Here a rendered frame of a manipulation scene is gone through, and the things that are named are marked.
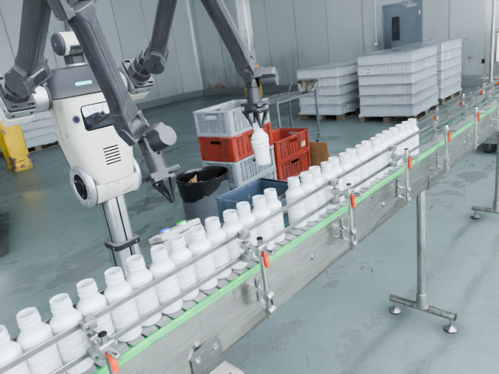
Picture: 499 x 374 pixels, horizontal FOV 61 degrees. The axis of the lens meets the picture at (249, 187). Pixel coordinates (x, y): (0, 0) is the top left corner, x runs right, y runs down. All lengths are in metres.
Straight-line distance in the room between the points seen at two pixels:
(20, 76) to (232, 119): 2.39
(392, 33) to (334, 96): 4.02
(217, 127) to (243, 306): 2.57
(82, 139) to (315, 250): 0.85
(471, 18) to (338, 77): 4.12
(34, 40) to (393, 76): 6.83
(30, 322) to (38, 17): 0.70
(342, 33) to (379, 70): 5.06
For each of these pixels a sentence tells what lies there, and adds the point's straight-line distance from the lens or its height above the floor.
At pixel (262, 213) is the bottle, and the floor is 1.12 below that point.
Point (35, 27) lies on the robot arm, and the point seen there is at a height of 1.69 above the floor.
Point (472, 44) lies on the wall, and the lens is 11.38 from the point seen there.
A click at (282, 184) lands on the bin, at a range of 2.04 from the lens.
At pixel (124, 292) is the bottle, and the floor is 1.12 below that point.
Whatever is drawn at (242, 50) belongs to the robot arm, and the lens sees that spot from 1.51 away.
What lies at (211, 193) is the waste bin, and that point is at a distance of 3.35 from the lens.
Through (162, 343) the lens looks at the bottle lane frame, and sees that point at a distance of 1.05.
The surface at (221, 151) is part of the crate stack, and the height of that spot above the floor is 0.76.
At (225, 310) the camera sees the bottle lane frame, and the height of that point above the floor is 0.94.
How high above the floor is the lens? 1.58
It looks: 18 degrees down
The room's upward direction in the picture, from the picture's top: 8 degrees counter-clockwise
